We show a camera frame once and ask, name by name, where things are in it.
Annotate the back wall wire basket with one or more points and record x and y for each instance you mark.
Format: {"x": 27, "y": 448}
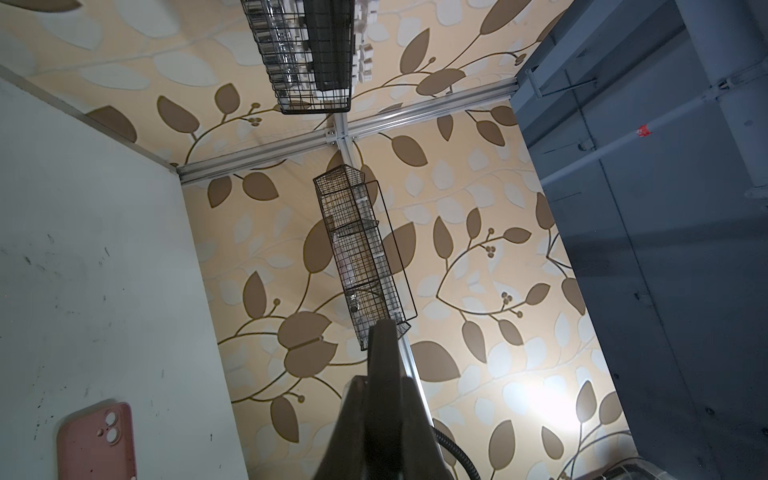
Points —
{"x": 314, "y": 51}

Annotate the phone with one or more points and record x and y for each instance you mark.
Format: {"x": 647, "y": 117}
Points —
{"x": 382, "y": 418}

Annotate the pink phone case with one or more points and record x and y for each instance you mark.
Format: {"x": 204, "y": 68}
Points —
{"x": 97, "y": 445}

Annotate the right wall wire basket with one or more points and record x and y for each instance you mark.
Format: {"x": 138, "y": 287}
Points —
{"x": 353, "y": 228}

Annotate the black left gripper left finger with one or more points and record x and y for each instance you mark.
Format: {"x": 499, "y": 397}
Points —
{"x": 345, "y": 454}

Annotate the wall wire basket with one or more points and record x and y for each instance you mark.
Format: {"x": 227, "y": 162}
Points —
{"x": 314, "y": 51}
{"x": 353, "y": 228}

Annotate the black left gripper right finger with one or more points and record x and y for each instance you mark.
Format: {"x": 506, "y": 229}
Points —
{"x": 421, "y": 454}

